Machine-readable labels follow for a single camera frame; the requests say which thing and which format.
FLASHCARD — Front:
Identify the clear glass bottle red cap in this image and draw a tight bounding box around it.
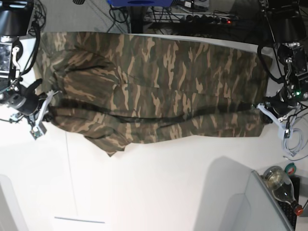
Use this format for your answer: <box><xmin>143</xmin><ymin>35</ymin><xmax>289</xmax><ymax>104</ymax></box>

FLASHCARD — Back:
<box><xmin>263</xmin><ymin>166</ymin><xmax>304</xmax><ymax>216</ymax></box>

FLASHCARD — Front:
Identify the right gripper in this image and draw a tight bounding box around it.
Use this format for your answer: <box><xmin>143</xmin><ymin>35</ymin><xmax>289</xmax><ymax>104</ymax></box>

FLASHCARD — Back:
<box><xmin>13</xmin><ymin>79</ymin><xmax>53</xmax><ymax>122</ymax></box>

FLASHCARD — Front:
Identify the green tape roll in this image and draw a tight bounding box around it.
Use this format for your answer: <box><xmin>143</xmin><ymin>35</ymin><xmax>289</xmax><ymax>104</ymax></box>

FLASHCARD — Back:
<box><xmin>284</xmin><ymin>163</ymin><xmax>296</xmax><ymax>176</ymax></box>

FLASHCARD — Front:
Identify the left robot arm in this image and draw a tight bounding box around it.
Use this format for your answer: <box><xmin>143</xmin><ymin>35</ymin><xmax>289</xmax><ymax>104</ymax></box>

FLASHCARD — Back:
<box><xmin>257</xmin><ymin>0</ymin><xmax>308</xmax><ymax>118</ymax></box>

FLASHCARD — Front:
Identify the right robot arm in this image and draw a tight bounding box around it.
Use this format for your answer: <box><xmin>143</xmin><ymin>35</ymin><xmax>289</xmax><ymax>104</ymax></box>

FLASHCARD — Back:
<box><xmin>0</xmin><ymin>0</ymin><xmax>48</xmax><ymax>126</ymax></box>

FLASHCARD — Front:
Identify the camouflage t-shirt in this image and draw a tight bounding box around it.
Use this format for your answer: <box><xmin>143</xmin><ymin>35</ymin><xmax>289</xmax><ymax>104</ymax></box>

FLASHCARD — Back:
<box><xmin>34</xmin><ymin>32</ymin><xmax>268</xmax><ymax>155</ymax></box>

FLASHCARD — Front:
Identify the black power strip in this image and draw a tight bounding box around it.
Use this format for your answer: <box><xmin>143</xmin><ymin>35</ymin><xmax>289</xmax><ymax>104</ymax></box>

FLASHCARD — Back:
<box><xmin>183</xmin><ymin>14</ymin><xmax>239</xmax><ymax>26</ymax></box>

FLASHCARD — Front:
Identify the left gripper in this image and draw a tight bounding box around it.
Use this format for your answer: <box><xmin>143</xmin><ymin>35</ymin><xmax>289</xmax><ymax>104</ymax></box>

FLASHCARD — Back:
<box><xmin>262</xmin><ymin>90</ymin><xmax>298</xmax><ymax>125</ymax></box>

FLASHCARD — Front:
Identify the blue box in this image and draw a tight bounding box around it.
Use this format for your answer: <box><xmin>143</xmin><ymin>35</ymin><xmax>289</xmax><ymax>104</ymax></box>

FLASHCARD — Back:
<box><xmin>107</xmin><ymin>0</ymin><xmax>178</xmax><ymax>7</ymax></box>

